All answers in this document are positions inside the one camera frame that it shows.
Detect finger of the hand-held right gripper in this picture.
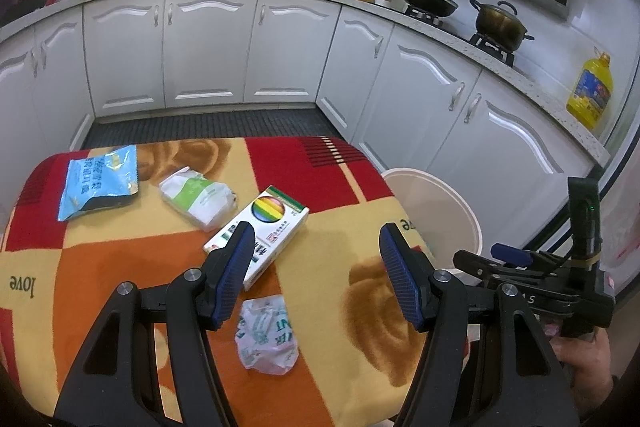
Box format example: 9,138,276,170
452,249,546,290
490,243,573,275

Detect blue snack bag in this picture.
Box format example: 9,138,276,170
57,145,141,222

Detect gas stove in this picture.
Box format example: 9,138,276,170
404,4,516,68

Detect white plastic bin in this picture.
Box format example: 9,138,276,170
381,167,484,279

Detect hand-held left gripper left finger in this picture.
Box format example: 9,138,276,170
52,222,257,427

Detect person's right hand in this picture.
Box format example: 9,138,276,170
551,334,616,416

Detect white green tissue packet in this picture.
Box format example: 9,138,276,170
159,166,238,232

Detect large yellow oil bottle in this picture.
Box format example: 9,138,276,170
566,52,614,130

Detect white kitchen cabinets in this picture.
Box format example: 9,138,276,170
0,0,608,228

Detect white green cardboard box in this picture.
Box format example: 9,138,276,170
202,185,310,292

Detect dark ribbed floor mat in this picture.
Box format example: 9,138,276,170
81,108,352,151

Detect crumpled green print wrapper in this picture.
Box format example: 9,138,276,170
235,294,301,375

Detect printed blanket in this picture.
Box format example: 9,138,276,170
0,136,471,427

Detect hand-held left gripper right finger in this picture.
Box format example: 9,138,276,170
378,223,581,427

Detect brass cooking pot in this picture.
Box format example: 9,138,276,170
469,0,535,50

